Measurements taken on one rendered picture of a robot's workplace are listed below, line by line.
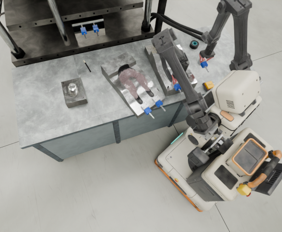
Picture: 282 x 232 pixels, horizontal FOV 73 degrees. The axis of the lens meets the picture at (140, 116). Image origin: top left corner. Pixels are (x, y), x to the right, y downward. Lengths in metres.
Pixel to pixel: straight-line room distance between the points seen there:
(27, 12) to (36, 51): 0.30
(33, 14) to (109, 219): 1.92
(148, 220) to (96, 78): 1.43
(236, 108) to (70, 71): 1.28
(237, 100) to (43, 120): 1.27
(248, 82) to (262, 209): 1.72
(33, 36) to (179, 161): 1.79
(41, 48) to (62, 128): 0.82
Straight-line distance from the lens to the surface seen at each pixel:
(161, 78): 1.55
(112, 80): 1.53
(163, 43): 0.90
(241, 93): 1.02
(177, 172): 1.92
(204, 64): 1.64
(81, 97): 1.48
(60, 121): 1.52
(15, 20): 1.89
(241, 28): 1.14
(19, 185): 2.40
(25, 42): 2.09
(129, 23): 2.09
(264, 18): 4.19
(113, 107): 1.49
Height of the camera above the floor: 2.12
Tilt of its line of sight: 65 degrees down
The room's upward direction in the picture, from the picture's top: 9 degrees clockwise
